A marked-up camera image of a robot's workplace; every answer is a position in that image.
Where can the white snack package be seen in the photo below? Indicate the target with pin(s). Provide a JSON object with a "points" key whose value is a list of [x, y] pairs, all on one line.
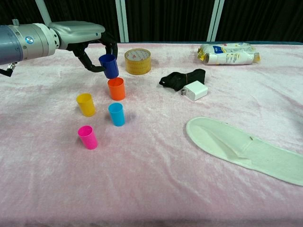
{"points": [[227, 55]]}

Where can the pink plastic cup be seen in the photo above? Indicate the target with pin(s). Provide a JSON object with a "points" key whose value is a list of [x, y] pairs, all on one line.
{"points": [[88, 140]]}

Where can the white slanted frame post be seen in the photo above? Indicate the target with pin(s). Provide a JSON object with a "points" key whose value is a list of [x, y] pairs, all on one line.
{"points": [[43, 11]]}

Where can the white disposable slipper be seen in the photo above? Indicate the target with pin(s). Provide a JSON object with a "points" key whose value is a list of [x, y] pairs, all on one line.
{"points": [[260, 158]]}

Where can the orange plastic cup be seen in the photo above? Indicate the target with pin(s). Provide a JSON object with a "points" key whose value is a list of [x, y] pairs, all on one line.
{"points": [[116, 91]]}

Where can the yellow packing tape roll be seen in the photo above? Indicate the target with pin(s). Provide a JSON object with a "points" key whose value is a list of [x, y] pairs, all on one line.
{"points": [[138, 65]]}

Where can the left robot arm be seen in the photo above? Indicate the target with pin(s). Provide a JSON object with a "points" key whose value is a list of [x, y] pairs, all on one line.
{"points": [[23, 42]]}

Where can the pink plush blanket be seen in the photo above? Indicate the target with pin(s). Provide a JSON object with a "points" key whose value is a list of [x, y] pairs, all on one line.
{"points": [[151, 177]]}

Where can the white double frame post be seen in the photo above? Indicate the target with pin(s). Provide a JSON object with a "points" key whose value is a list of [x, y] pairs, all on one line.
{"points": [[122, 21]]}

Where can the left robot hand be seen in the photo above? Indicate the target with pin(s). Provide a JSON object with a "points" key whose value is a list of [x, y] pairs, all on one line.
{"points": [[75, 30]]}

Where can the yellow plastic cup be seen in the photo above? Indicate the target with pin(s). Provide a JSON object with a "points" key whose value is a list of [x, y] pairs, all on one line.
{"points": [[86, 107]]}

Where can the dark blue plastic cup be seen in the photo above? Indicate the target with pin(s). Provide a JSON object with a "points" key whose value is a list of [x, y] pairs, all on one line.
{"points": [[110, 68]]}

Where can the white power adapter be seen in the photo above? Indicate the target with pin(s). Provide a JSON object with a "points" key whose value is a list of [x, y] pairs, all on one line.
{"points": [[196, 91]]}

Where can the black curtain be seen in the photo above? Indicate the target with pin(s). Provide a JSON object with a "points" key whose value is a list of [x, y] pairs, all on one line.
{"points": [[165, 19]]}

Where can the light blue plastic cup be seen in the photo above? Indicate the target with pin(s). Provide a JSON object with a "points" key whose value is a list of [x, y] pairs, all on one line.
{"points": [[117, 117]]}

